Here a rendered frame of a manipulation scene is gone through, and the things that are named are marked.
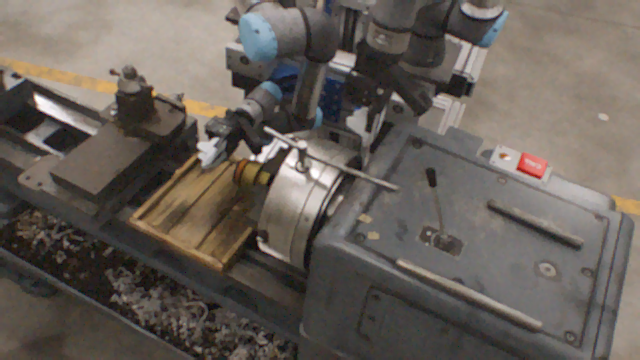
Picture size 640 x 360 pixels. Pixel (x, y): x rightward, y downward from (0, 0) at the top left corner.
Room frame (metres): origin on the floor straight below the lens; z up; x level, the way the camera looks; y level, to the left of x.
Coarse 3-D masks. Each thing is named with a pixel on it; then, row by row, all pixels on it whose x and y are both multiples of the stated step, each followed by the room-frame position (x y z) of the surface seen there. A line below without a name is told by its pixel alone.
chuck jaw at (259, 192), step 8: (256, 184) 0.96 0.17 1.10; (256, 192) 0.93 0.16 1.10; (264, 192) 0.94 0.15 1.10; (256, 200) 0.91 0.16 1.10; (264, 200) 0.91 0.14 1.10; (256, 208) 0.88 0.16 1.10; (248, 216) 0.86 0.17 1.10; (256, 216) 0.86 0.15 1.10; (248, 224) 0.85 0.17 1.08; (256, 224) 0.85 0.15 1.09; (264, 232) 0.82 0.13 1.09; (264, 240) 0.82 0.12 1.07
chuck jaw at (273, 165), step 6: (294, 138) 1.03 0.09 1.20; (300, 138) 1.05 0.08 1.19; (312, 138) 1.04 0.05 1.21; (318, 138) 1.05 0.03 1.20; (282, 150) 1.03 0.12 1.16; (288, 150) 1.02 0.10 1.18; (276, 156) 1.01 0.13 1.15; (282, 156) 1.01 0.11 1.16; (270, 162) 1.01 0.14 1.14; (276, 162) 1.00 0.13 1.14; (282, 162) 1.00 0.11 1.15; (264, 168) 1.00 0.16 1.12; (270, 168) 1.00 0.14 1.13; (276, 168) 1.00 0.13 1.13; (276, 174) 0.99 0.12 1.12
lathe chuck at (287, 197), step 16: (320, 144) 1.00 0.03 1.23; (336, 144) 1.03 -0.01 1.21; (288, 160) 0.93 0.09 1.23; (288, 176) 0.89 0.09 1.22; (304, 176) 0.89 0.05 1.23; (272, 192) 0.86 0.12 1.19; (288, 192) 0.86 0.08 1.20; (304, 192) 0.86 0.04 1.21; (272, 208) 0.84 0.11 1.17; (288, 208) 0.83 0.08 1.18; (272, 224) 0.82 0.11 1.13; (288, 224) 0.81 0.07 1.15; (272, 240) 0.81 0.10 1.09; (288, 240) 0.80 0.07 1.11; (288, 256) 0.79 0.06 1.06
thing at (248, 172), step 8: (248, 160) 1.03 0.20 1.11; (256, 160) 1.03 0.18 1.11; (240, 168) 1.00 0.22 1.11; (248, 168) 1.00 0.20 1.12; (256, 168) 0.99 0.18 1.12; (240, 176) 0.99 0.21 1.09; (248, 176) 0.98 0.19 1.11; (256, 176) 0.98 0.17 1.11; (264, 176) 0.98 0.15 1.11; (272, 176) 1.02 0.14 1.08; (240, 184) 0.98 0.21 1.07; (248, 184) 0.97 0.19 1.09; (264, 184) 0.97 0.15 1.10
